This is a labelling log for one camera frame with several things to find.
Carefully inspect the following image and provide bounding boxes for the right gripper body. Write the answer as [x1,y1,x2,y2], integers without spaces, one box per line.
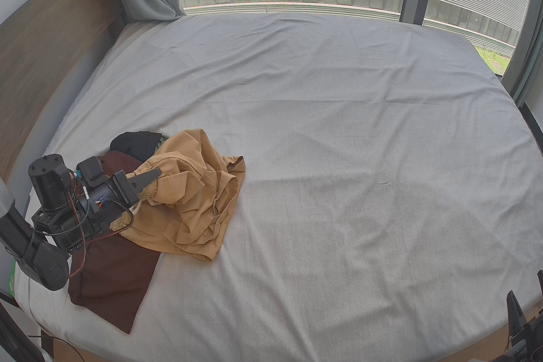
[507,316,543,362]

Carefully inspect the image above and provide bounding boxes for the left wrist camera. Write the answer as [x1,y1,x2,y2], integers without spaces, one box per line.
[76,156,107,188]

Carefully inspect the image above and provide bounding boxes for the black cable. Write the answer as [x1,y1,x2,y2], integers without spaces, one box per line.
[28,333,87,362]

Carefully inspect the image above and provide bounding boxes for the bed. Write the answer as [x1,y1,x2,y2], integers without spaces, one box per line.
[0,0,541,362]

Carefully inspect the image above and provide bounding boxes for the black garment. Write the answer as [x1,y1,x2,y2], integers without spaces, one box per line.
[109,131,164,161]

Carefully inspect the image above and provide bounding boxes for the tan shorts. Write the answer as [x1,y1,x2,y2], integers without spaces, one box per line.
[120,129,247,263]

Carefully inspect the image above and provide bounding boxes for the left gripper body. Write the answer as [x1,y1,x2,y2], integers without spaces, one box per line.
[90,169,139,217]

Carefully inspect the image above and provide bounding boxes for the brown shorts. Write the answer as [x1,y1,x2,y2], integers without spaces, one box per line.
[68,150,161,335]

